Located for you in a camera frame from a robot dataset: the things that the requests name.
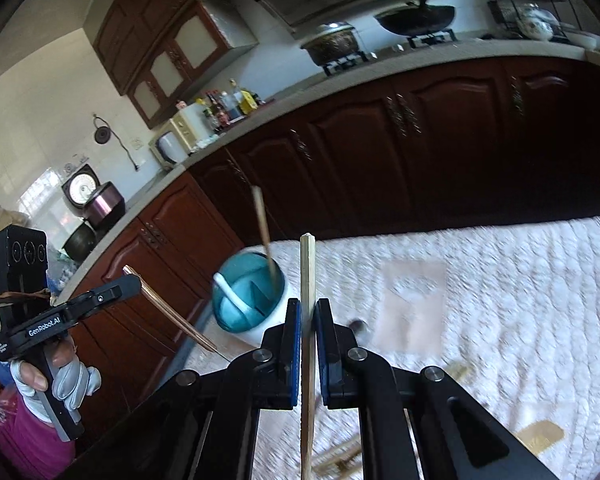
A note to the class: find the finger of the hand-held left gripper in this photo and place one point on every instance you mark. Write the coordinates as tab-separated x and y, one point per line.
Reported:
110	295

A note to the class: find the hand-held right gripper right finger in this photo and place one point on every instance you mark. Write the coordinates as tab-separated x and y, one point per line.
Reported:
321	355

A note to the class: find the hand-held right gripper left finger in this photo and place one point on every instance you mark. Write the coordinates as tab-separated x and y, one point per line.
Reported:
296	355

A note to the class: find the floral white utensil holder cup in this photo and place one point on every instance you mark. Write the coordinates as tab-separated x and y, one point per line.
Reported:
260	305

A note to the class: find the dark brown chopstick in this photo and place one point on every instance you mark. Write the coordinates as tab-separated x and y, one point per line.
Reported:
180	317

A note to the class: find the pale bamboo chopstick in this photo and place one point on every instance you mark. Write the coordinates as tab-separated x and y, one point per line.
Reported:
307	270

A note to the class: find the tan wooden chopstick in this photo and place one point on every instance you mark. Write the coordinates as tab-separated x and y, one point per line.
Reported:
340	451
342	467
262	230

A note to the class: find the person's left forearm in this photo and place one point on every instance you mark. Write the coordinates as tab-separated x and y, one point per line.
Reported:
25	440

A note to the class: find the person's left hand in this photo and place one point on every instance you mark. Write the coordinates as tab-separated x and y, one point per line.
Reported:
77	380

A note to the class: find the black cooking pot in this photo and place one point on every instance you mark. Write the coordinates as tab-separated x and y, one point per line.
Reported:
80	242

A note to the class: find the white ceramic spoon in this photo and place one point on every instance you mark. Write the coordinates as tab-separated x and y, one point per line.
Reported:
230	291

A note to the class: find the maroon rice cooker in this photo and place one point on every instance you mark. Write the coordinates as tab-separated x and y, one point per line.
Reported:
97	200

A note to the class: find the white quilted tablecloth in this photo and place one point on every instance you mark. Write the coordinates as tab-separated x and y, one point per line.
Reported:
480	340

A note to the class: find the cream countertop appliance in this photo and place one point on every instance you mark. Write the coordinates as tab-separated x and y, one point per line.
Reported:
190	125

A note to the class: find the dark wooden lower cabinets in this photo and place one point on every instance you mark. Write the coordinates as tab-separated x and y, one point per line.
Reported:
380	160

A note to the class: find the dark wooden cabinets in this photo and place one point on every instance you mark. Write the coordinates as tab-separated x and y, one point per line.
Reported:
150	35
380	160

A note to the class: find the group of condiment bottles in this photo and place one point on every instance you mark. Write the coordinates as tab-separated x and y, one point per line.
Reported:
230	105

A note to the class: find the dark wooden upper cabinets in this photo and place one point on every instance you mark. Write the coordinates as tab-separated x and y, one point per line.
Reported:
150	35

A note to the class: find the gas stove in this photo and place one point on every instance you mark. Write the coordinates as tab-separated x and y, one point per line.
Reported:
380	52

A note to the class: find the clay pot with lid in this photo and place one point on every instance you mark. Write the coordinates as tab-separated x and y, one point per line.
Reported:
330	42

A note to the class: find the black wok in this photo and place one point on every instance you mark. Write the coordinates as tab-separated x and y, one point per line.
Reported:
415	17

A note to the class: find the floral ceramic teapot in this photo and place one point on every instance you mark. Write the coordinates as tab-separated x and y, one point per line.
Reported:
535	22

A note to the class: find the round dark wall hanger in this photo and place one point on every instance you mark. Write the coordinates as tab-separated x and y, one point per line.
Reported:
102	134

